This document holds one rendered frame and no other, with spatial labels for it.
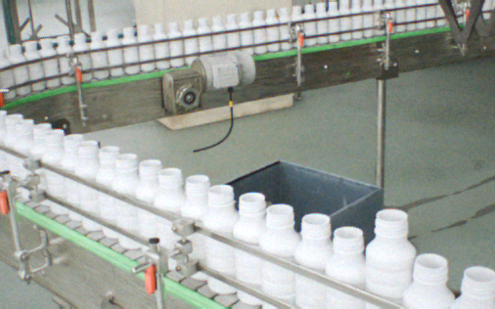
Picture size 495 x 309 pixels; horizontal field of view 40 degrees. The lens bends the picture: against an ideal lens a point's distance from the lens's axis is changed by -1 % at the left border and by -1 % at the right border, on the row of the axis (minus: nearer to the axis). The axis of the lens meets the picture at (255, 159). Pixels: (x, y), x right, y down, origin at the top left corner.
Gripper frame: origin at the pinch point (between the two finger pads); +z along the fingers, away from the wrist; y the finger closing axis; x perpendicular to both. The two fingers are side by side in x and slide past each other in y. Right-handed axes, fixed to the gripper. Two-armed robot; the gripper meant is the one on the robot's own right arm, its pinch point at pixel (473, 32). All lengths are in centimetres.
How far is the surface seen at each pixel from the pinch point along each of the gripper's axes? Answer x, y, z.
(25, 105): -168, -29, 42
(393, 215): -2.8, 13.0, 20.6
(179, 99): -145, -76, 47
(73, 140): -70, 14, 23
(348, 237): -8.9, 13.7, 25.1
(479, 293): 10.3, 16.3, 25.2
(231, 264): -28.6, 15.9, 34.7
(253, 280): -23.7, 16.3, 35.5
